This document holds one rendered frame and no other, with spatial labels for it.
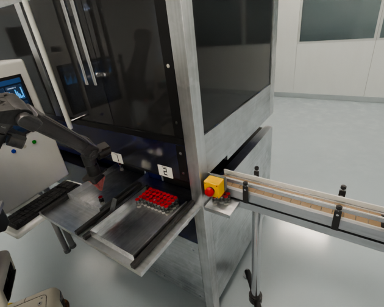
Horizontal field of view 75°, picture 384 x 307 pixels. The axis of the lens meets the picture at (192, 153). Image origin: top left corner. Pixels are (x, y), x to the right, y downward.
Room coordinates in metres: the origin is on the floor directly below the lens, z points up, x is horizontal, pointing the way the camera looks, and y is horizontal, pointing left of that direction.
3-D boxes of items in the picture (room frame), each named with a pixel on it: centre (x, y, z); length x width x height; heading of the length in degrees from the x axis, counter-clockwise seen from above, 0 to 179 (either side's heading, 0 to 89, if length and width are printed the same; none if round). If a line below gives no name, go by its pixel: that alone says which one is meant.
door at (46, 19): (1.34, 0.56, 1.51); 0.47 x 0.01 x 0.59; 53
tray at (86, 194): (1.15, 0.46, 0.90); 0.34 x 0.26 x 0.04; 143
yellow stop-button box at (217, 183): (0.89, -0.08, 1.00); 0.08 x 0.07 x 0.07; 143
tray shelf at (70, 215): (0.99, 0.37, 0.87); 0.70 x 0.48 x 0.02; 53
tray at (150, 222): (0.85, 0.26, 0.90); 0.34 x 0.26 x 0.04; 143
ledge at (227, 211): (0.91, -0.12, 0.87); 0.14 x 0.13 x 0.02; 143
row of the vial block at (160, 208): (0.92, 0.20, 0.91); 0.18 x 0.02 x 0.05; 53
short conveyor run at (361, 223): (0.83, -0.40, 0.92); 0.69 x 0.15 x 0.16; 53
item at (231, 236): (1.92, 0.51, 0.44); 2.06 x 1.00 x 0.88; 53
